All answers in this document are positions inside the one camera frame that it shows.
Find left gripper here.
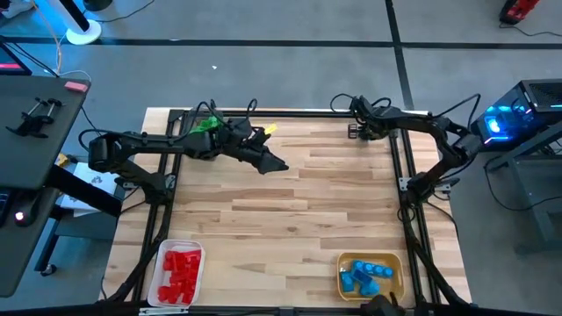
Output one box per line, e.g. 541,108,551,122
219,129,290,176

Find long blue toy building block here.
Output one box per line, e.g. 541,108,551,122
350,259,395,280

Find yellow plastic bin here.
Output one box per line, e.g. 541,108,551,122
336,251,405,303

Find desktop computer tower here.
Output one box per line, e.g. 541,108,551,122
469,78,562,148

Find white plastic bin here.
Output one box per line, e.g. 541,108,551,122
147,239,206,308

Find grey metal side table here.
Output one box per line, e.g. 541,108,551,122
482,122,562,258

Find white paper manual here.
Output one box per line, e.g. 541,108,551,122
59,162,124,219

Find red and black device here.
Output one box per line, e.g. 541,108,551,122
499,0,541,26

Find pink eraser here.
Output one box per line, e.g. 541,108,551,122
64,80,90,94

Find white floor stand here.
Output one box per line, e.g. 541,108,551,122
34,0,104,47

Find black desk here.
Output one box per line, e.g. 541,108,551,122
0,74,124,299

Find black round stand base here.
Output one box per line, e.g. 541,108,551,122
82,0,114,12

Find black clamp tool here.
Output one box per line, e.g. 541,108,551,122
4,96,66,140

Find black computer mouse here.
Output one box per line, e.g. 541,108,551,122
11,199,40,228

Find computer monitor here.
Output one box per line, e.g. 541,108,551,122
0,41,33,76

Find person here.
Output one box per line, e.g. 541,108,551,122
0,0,34,19

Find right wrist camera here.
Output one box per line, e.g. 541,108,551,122
358,97,384,116

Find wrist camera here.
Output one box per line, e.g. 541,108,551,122
227,117,255,138
358,97,384,116

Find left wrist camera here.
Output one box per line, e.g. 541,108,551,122
227,117,255,138

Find black aluminium table frame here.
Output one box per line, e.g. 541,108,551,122
98,107,473,316

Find yellow hanging cable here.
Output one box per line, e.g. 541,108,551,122
30,0,63,78

